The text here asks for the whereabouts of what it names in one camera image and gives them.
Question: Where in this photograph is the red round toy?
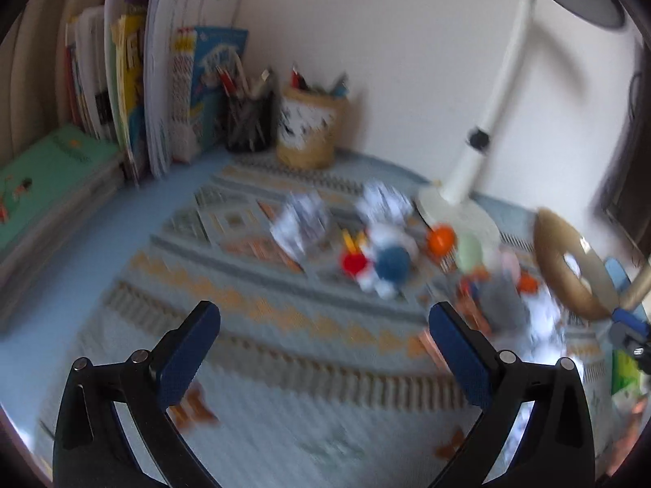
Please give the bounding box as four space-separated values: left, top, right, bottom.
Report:
340 251 369 278

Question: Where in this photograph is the white desk lamp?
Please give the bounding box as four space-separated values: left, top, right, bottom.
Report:
416 0 626 262

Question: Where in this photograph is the white paper ball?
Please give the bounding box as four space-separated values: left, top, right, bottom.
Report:
355 181 413 227
270 192 331 261

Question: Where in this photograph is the blue ball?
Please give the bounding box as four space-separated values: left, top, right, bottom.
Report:
374 246 412 285

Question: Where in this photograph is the patterned woven table mat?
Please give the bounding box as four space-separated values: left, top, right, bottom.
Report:
35 154 612 488

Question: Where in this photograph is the upright stack of books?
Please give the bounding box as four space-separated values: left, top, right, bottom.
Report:
59 0 242 182

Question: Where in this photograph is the orange fruit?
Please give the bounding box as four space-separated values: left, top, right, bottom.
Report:
427 225 457 258

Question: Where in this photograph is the green book lying flat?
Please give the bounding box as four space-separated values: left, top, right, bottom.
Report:
1 124 124 322

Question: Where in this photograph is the pale green egg toy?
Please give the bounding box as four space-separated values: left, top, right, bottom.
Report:
454 233 483 275

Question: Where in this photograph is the black mesh pen holder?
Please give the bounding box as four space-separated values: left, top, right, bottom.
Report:
218 68 277 154

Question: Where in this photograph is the blue desk pad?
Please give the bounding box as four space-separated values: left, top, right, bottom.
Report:
0 146 637 449

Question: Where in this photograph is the plaid grey cloth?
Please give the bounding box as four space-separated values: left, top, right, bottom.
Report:
479 275 530 333

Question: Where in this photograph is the round woven basket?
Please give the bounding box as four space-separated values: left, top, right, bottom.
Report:
533 208 619 322

